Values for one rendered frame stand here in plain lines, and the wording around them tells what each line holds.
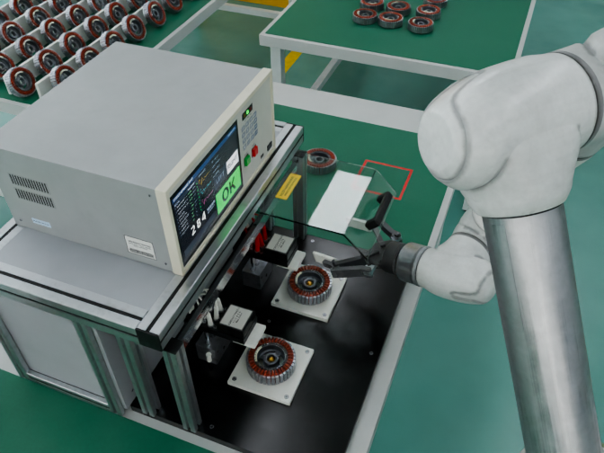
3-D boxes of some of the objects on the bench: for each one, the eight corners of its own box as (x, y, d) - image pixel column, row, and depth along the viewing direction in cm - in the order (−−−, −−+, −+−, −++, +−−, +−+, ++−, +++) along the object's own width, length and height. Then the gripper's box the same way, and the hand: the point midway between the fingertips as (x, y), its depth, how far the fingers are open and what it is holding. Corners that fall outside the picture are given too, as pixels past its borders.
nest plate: (346, 279, 157) (347, 277, 157) (327, 323, 147) (327, 319, 146) (293, 264, 161) (293, 262, 161) (270, 306, 151) (270, 302, 150)
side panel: (129, 404, 134) (94, 313, 112) (122, 416, 132) (84, 325, 110) (28, 366, 141) (-23, 273, 119) (20, 377, 139) (-35, 283, 117)
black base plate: (412, 268, 163) (413, 262, 162) (333, 488, 120) (333, 483, 118) (253, 225, 176) (253, 219, 175) (131, 410, 133) (129, 404, 131)
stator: (301, 349, 140) (300, 340, 138) (288, 391, 132) (288, 381, 130) (254, 340, 142) (253, 331, 140) (240, 380, 134) (239, 371, 132)
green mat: (462, 142, 205) (462, 142, 205) (421, 264, 164) (421, 264, 164) (216, 92, 231) (216, 91, 231) (127, 186, 190) (126, 185, 190)
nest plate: (314, 352, 141) (314, 349, 140) (289, 405, 131) (289, 403, 130) (255, 333, 145) (255, 330, 144) (227, 384, 135) (226, 381, 134)
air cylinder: (232, 340, 144) (230, 325, 140) (217, 365, 139) (215, 350, 135) (213, 333, 145) (210, 319, 141) (198, 358, 140) (195, 343, 136)
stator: (336, 278, 156) (337, 269, 154) (324, 311, 148) (324, 301, 146) (295, 269, 159) (295, 259, 156) (281, 300, 151) (280, 290, 148)
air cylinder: (272, 270, 160) (271, 255, 156) (261, 289, 155) (260, 275, 151) (255, 264, 162) (253, 250, 158) (243, 284, 156) (241, 270, 153)
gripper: (377, 310, 132) (305, 282, 145) (435, 237, 144) (362, 218, 158) (369, 286, 127) (295, 260, 141) (430, 213, 139) (356, 196, 153)
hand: (334, 239), depth 149 cm, fingers open, 13 cm apart
